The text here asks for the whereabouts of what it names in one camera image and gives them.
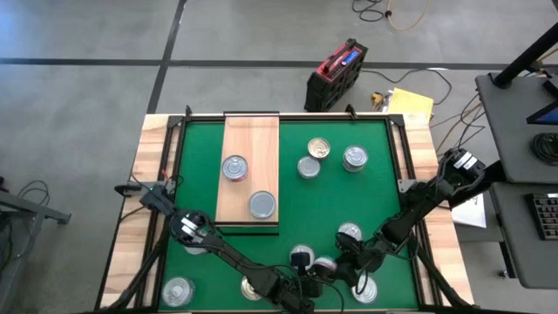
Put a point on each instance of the yellow paper pad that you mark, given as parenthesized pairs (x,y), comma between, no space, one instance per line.
(410,104)

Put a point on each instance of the green table mat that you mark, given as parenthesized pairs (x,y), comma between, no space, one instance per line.
(314,205)

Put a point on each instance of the black keyboard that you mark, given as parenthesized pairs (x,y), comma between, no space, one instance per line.
(545,216)

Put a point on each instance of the grey desk top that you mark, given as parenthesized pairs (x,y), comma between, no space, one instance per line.
(510,131)
(519,253)

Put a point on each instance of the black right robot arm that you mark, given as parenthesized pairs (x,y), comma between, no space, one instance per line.
(418,205)

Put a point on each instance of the green label can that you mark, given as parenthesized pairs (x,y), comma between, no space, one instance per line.
(355,156)

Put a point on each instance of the black pole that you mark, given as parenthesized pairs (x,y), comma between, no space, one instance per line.
(527,56)

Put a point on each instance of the gold lid can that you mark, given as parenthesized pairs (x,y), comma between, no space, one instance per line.
(326,263)
(247,290)
(318,148)

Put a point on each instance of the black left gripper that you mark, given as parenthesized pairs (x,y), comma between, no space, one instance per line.
(307,288)

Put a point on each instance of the blue white label can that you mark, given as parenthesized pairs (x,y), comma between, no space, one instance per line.
(178,291)

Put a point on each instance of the red black tool case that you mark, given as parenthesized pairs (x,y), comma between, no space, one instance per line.
(333,83)

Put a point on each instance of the grey metal stand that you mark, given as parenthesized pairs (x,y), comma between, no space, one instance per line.
(30,209)

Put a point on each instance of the tablet screen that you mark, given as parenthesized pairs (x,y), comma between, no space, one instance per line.
(547,115)

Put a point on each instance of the yellow plug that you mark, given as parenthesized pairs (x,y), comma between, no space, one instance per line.
(377,101)

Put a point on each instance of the teal label tuna can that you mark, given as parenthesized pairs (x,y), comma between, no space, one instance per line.
(305,249)
(351,229)

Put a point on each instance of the red label can silver lid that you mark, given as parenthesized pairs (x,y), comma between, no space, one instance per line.
(235,168)
(195,251)

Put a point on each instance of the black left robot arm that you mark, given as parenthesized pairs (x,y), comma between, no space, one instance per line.
(235,261)

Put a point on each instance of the wooden board tray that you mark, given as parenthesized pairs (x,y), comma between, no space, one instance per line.
(257,139)

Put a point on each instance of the white paper sheet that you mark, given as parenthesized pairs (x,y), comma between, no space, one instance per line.
(473,213)

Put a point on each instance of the black aluminium table frame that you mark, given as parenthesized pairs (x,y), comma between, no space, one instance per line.
(305,118)

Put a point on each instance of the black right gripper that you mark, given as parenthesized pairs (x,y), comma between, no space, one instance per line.
(355,259)

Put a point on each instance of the plain grey lid can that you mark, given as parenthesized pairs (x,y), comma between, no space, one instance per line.
(308,168)

